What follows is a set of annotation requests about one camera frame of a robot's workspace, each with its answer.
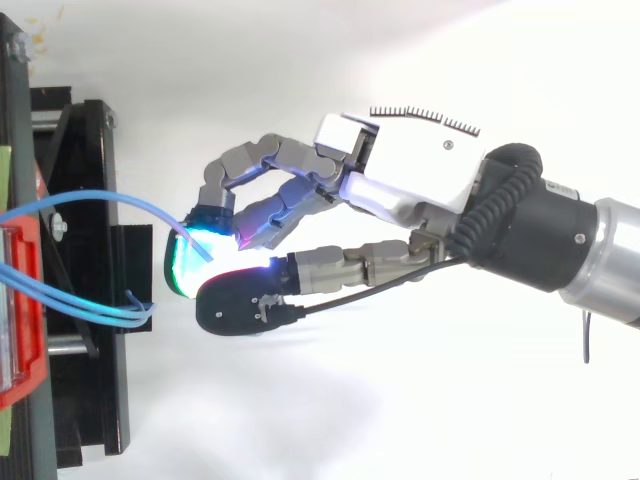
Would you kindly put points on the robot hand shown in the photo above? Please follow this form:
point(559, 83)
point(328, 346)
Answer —
point(420, 165)

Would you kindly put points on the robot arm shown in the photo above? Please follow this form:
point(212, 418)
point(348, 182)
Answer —
point(545, 240)

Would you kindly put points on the black stand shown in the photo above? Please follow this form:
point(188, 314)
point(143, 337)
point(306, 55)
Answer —
point(95, 250)

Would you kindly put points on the red bin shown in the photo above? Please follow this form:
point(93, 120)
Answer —
point(31, 350)

